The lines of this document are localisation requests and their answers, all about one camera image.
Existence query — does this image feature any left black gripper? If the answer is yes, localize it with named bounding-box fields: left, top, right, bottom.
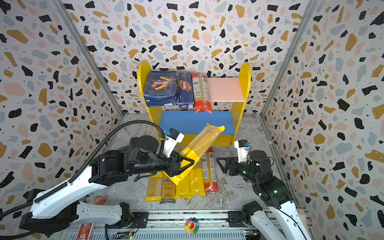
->
left=133, top=148, right=198, bottom=176

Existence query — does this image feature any yellow pastatime bag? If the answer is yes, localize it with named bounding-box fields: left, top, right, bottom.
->
left=145, top=177, right=163, bottom=203
left=165, top=124, right=225, bottom=186

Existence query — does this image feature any blue Barilla spaghetti box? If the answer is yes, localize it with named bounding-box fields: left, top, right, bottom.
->
left=178, top=72, right=195, bottom=110

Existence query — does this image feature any red spaghetti bag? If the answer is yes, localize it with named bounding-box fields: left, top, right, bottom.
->
left=201, top=147, right=219, bottom=194
left=191, top=74, right=212, bottom=114

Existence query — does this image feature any blue Barilla rigatoni box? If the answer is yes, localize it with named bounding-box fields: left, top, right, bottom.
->
left=143, top=71, right=179, bottom=108

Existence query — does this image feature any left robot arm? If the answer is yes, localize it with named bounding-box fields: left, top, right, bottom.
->
left=20, top=136, right=195, bottom=237

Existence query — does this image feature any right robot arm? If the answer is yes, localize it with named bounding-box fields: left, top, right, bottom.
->
left=216, top=150, right=311, bottom=240

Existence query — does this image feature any yellow shelf with coloured boards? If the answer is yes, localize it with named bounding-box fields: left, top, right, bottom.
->
left=146, top=63, right=252, bottom=146

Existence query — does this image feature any yellow spaghetti bag middle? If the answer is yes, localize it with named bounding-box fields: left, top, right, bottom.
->
left=175, top=175, right=192, bottom=199

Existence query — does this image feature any yellow spaghetti bag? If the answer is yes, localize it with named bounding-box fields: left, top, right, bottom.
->
left=189, top=162, right=206, bottom=197
left=175, top=175, right=192, bottom=199

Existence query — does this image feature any yellow spaghetti bag right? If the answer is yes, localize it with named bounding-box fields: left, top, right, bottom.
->
left=189, top=162, right=206, bottom=197

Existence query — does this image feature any Ankara spaghetti bag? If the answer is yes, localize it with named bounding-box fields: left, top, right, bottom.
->
left=160, top=178, right=176, bottom=204

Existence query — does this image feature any colourful flower sticker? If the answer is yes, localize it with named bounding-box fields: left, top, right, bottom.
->
left=184, top=218, right=200, bottom=236

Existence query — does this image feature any red card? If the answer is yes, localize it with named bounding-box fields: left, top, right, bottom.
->
left=76, top=224, right=95, bottom=240

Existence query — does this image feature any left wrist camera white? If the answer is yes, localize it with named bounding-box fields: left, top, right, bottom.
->
left=164, top=128, right=185, bottom=158

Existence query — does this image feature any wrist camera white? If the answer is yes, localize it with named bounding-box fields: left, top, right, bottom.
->
left=234, top=140, right=251, bottom=163
left=164, top=128, right=185, bottom=158

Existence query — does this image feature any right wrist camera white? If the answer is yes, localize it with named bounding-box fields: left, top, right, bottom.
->
left=234, top=140, right=251, bottom=163

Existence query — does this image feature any metal base rail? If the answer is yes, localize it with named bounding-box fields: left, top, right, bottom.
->
left=59, top=209, right=313, bottom=240

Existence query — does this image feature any black corrugated cable hose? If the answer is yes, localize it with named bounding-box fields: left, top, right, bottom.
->
left=0, top=120, right=166, bottom=240

